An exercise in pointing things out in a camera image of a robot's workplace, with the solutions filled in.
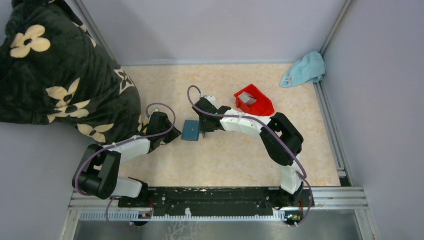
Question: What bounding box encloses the teal card holder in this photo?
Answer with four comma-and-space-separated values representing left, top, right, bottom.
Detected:
181, 120, 200, 142

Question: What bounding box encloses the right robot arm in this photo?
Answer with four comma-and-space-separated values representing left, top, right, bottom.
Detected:
192, 97, 306, 206

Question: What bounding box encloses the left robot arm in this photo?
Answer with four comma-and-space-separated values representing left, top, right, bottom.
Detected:
72, 111, 182, 207

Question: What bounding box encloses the silver credit cards stack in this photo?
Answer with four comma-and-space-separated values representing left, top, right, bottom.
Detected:
238, 92, 257, 106

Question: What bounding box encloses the red plastic bin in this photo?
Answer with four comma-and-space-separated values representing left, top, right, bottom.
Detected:
234, 84, 275, 117

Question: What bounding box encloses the light blue cloth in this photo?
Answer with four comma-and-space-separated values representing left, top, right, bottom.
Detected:
280, 51, 327, 88

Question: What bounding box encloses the black floral blanket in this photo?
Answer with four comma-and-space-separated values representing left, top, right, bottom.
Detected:
0, 0, 142, 145

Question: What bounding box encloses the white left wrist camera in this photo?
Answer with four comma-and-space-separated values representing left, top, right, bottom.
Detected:
148, 111, 160, 119

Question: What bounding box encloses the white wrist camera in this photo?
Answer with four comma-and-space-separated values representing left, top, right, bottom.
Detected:
203, 95, 216, 105
148, 111, 160, 119

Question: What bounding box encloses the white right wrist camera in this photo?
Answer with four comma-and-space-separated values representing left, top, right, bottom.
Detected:
203, 95, 216, 105

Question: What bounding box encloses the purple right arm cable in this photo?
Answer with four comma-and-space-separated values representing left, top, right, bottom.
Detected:
187, 85, 315, 228

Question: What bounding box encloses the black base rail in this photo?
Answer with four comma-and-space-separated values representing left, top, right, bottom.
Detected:
118, 187, 315, 225

